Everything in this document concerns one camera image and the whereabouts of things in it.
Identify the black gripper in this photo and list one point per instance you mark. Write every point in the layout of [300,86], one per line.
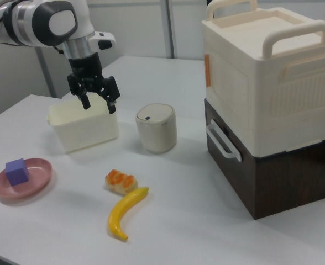
[85,69]

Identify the yellow toy banana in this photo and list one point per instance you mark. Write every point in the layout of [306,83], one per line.
[121,212]

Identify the purple cube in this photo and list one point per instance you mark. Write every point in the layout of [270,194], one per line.
[17,172]

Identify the cream lidded trash can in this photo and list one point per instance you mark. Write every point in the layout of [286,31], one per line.
[157,129]

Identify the pink plate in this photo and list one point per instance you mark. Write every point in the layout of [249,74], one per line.
[39,174]

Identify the orange salmon sushi toy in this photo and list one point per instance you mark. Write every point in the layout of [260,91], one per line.
[121,180]

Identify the cream plastic open bin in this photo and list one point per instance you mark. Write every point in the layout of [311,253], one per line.
[82,127]

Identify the orange box latch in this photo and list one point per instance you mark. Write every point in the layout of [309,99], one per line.
[207,70]

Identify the dark wood drawer cabinet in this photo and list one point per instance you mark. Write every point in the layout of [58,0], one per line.
[289,179]

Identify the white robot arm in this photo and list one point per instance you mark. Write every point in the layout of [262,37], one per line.
[43,23]

